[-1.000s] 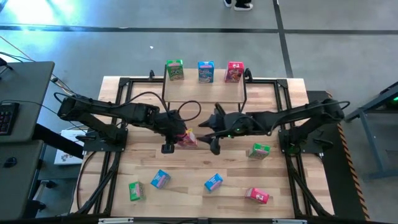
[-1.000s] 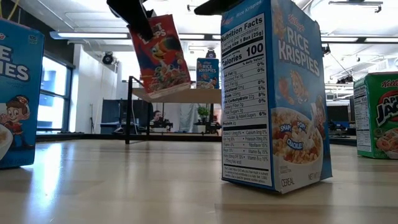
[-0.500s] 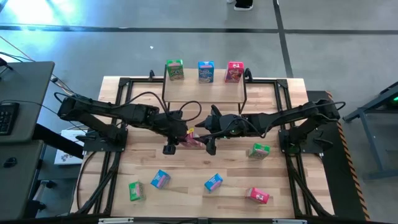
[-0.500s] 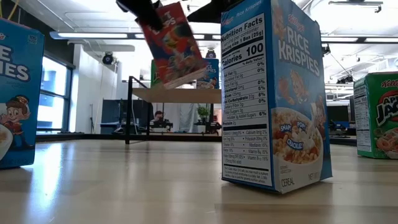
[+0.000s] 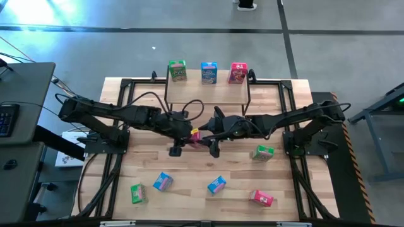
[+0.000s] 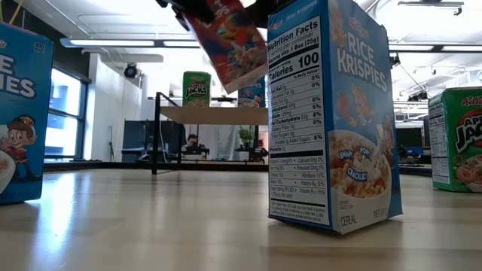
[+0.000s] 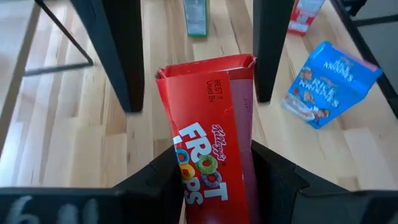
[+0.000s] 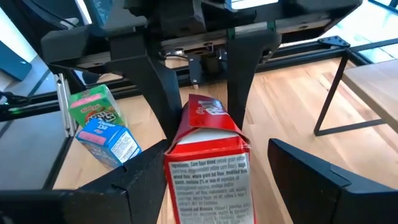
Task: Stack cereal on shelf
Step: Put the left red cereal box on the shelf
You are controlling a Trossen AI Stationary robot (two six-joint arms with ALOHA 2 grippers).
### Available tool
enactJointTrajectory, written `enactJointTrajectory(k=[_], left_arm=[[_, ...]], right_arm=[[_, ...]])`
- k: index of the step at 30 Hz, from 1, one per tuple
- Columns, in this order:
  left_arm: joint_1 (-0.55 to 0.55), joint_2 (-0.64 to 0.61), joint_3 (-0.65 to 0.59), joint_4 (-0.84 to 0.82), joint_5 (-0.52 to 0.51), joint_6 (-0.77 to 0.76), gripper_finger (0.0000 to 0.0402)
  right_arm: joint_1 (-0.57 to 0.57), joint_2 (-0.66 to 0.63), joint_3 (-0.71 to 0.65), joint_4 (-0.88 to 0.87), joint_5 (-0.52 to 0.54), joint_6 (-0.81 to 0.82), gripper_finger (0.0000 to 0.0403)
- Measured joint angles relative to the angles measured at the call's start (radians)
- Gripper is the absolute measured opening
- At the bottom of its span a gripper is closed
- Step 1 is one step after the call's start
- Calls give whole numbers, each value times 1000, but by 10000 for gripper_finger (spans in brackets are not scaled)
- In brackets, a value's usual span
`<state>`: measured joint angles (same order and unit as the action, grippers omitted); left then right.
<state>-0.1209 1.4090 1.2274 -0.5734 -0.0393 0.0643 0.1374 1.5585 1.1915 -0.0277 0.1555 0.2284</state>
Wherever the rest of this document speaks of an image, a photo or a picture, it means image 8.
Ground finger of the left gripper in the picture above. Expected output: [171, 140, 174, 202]
[105, 30, 183, 144]
[226, 29, 282, 130]

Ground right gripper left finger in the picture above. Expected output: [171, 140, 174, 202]
[0, 139, 170, 224]

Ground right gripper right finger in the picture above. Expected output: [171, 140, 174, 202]
[267, 138, 398, 224]

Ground green Apple Jacks cereal box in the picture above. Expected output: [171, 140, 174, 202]
[67, 83, 127, 128]

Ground blue Rice Krispies cereal box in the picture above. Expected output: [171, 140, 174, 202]
[75, 119, 143, 169]

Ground red Froot Loops cereal box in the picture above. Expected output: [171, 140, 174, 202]
[164, 94, 257, 224]

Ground wooden shelf black legs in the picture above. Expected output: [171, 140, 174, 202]
[313, 49, 398, 137]

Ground silver metal bracket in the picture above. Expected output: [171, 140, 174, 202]
[54, 73, 78, 138]

